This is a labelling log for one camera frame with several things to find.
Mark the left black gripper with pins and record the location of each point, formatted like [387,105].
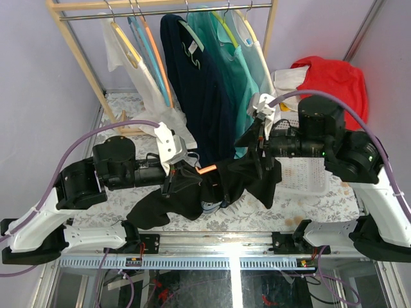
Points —
[169,180]

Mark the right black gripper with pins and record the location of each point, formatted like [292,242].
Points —
[250,165]

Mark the black t shirt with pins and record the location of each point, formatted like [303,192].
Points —
[220,189]

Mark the orange hanger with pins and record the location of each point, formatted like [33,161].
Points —
[207,168]
[157,57]

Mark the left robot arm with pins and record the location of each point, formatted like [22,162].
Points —
[78,187]

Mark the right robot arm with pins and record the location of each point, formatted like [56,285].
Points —
[356,157]

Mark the navy hanging t shirt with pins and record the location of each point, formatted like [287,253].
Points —
[200,90]

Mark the pale blue hanging t shirt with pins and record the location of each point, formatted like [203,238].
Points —
[252,51]

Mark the teal hanging t shirt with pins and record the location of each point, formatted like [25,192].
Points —
[240,85]

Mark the pale yellow hanger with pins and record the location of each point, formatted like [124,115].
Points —
[127,47]

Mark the mint green hanger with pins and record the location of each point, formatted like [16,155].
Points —
[190,30]

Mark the blue hanger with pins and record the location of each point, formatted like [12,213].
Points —
[144,45]

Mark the white plastic laundry basket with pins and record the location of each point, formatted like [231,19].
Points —
[303,172]

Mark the white crumpled cloth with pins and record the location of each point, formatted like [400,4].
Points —
[288,80]

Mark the red cloth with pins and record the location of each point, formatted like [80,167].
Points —
[338,78]

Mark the wooden clothes rack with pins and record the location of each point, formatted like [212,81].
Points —
[57,10]

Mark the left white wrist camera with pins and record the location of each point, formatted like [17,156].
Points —
[171,147]

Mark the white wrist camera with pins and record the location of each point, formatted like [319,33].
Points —
[171,147]
[264,107]

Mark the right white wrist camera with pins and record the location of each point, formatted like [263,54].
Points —
[264,107]

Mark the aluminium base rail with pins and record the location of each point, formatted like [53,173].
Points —
[200,251]

